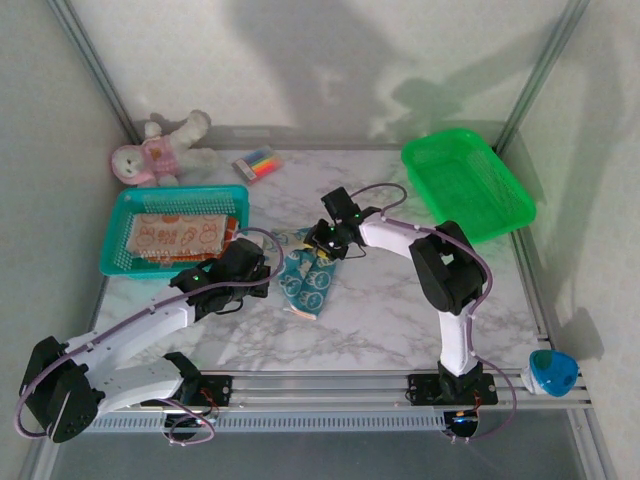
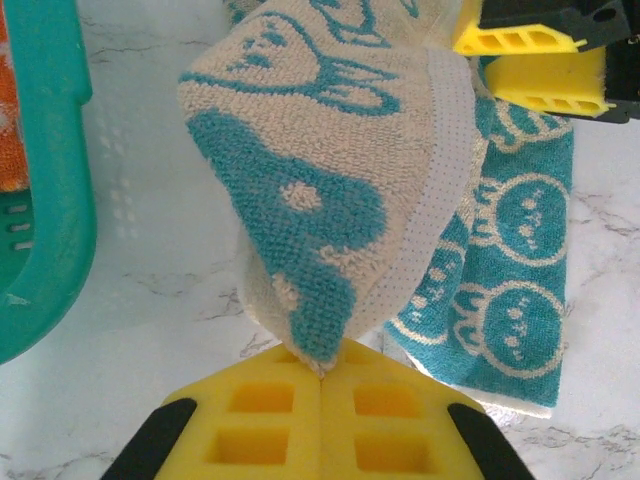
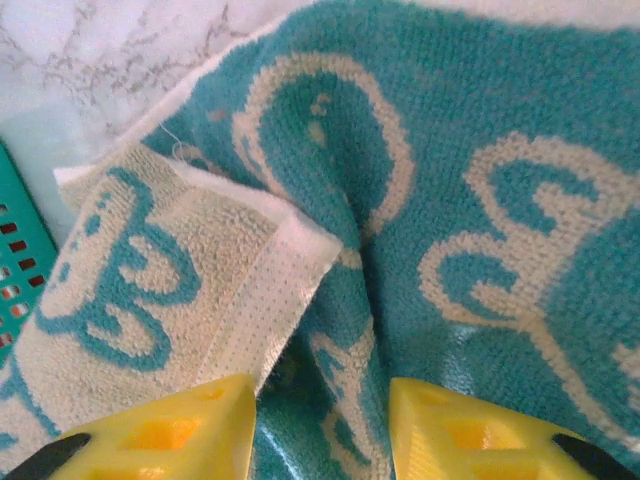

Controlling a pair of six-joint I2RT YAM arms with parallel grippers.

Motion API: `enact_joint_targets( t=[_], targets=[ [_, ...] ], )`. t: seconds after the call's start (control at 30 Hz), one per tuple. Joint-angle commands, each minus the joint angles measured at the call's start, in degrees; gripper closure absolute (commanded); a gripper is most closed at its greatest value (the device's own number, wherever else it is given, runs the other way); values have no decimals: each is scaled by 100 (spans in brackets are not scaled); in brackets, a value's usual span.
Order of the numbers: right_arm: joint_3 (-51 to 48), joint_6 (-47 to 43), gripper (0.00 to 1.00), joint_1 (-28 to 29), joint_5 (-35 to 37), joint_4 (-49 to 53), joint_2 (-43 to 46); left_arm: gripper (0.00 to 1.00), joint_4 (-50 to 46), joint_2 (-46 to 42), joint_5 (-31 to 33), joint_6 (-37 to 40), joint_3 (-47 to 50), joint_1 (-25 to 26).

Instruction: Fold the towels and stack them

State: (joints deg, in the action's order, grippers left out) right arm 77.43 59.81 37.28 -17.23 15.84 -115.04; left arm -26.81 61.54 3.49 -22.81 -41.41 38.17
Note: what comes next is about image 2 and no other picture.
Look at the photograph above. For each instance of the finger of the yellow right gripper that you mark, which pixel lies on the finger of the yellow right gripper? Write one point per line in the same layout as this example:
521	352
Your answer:
500	37
550	75

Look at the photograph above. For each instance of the bright orange flower towel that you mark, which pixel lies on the bright orange flower towel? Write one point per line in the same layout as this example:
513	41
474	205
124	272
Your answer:
10	125

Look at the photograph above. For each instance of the teal plastic basket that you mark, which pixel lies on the teal plastic basket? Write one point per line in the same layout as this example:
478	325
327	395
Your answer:
55	200

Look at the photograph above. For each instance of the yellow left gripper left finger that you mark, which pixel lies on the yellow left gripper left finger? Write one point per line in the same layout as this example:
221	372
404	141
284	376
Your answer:
260	380

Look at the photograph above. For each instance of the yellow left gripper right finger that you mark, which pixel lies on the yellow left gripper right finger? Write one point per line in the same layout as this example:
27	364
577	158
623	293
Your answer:
380	380

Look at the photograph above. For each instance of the blue and cream rabbit towel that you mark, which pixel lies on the blue and cream rabbit towel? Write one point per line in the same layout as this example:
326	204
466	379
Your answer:
325	150

